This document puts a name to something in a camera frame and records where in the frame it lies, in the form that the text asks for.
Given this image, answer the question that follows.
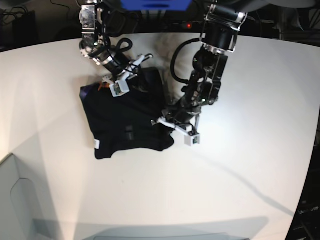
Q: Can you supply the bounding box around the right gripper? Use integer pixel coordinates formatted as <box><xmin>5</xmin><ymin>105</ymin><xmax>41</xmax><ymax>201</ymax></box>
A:
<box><xmin>99</xmin><ymin>52</ymin><xmax>154</xmax><ymax>93</ymax></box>

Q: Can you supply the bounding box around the grey monitor edge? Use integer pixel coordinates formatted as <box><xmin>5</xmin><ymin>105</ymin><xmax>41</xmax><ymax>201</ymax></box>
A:
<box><xmin>92</xmin><ymin>233</ymin><xmax>252</xmax><ymax>240</ymax></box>

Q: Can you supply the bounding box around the blue plastic box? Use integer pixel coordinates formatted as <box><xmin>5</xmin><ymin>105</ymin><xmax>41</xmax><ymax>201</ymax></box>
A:
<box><xmin>120</xmin><ymin>0</ymin><xmax>192</xmax><ymax>11</ymax></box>

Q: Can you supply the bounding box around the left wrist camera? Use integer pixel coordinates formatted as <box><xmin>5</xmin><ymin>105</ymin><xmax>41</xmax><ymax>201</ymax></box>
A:
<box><xmin>184</xmin><ymin>133</ymin><xmax>201</xmax><ymax>147</ymax></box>

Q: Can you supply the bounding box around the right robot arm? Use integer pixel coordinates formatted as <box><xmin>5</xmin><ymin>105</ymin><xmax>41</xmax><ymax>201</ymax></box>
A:
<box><xmin>79</xmin><ymin>0</ymin><xmax>154</xmax><ymax>97</ymax></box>

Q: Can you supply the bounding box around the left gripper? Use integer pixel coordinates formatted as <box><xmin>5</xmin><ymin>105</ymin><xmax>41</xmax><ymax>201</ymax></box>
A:
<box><xmin>151</xmin><ymin>102</ymin><xmax>202</xmax><ymax>138</ymax></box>

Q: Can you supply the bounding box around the black power strip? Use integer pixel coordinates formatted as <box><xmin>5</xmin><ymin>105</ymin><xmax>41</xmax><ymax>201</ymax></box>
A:
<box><xmin>180</xmin><ymin>21</ymin><xmax>205</xmax><ymax>32</ymax></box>

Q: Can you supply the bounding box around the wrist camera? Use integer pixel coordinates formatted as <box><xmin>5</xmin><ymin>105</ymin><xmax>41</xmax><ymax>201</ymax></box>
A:
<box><xmin>184</xmin><ymin>133</ymin><xmax>201</xmax><ymax>147</ymax></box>
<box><xmin>109</xmin><ymin>80</ymin><xmax>130</xmax><ymax>98</ymax></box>

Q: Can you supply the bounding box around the black T-shirt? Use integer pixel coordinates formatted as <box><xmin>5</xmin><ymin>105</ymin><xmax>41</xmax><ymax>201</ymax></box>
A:
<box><xmin>79</xmin><ymin>67</ymin><xmax>175</xmax><ymax>160</ymax></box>

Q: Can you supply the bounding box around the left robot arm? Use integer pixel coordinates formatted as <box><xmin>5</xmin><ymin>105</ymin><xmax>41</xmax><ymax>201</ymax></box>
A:
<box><xmin>151</xmin><ymin>0</ymin><xmax>248</xmax><ymax>139</ymax></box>

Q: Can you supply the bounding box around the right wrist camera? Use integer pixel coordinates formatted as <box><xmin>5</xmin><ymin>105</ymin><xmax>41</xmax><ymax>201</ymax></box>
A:
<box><xmin>109</xmin><ymin>80</ymin><xmax>130</xmax><ymax>98</ymax></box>

